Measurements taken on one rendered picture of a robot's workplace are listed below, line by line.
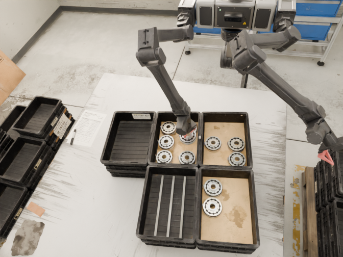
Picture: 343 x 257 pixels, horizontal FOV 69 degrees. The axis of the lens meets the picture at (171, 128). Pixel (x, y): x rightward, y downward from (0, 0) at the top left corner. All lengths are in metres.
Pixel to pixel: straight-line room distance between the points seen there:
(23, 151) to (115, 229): 1.38
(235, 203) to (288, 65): 2.34
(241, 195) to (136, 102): 1.12
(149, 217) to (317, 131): 0.94
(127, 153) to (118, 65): 2.13
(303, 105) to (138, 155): 1.00
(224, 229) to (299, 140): 1.58
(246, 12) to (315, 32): 1.94
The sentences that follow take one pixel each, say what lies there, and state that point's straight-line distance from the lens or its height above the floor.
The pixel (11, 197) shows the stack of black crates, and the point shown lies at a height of 0.27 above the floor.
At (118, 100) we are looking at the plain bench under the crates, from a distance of 2.15.
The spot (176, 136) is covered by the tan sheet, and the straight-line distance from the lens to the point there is 1.66.
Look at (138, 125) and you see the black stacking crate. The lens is 1.77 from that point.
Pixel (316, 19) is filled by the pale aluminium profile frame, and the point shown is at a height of 0.59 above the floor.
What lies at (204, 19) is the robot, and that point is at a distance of 1.49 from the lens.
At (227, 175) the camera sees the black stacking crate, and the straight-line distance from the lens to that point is 1.49.
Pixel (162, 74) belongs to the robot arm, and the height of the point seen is 1.49.
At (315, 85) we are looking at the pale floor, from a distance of 3.31.
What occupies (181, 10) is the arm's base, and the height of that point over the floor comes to 1.49.
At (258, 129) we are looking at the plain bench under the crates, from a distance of 1.87.
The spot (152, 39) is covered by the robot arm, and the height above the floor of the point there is 1.64.
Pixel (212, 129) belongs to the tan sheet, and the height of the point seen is 0.83.
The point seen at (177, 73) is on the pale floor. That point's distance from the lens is 3.27.
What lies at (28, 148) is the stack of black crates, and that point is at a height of 0.38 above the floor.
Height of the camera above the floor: 2.22
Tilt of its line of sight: 55 degrees down
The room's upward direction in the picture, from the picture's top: 11 degrees counter-clockwise
